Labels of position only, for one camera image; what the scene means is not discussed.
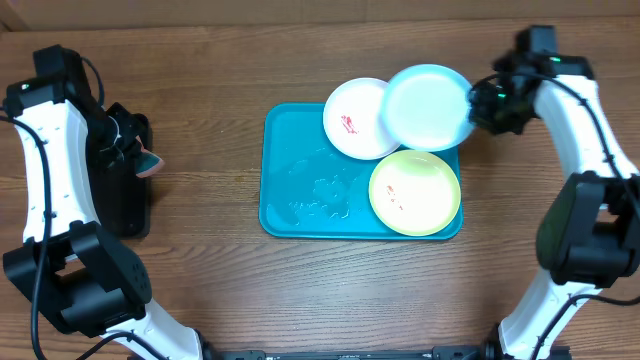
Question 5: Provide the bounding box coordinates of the black rectangular bin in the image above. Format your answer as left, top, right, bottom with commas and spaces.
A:
87, 113, 154, 240

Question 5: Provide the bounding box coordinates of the light blue plate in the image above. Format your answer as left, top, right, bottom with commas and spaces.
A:
380, 64, 474, 152

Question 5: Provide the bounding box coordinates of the teal plastic tray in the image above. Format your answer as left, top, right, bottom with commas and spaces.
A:
258, 102, 464, 242

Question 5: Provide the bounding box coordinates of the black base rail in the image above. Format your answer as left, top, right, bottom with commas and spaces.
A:
205, 344, 511, 360

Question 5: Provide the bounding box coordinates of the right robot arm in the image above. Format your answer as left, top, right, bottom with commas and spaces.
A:
468, 25, 639, 359

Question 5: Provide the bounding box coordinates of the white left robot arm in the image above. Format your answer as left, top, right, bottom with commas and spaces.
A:
1, 45, 215, 360

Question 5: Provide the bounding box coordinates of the pink and green sponge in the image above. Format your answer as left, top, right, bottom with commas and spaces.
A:
134, 148, 164, 178

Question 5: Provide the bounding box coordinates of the yellow-green plate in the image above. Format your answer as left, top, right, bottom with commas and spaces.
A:
368, 150, 461, 237

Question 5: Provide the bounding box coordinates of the white plate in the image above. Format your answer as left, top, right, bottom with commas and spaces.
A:
323, 77, 400, 160

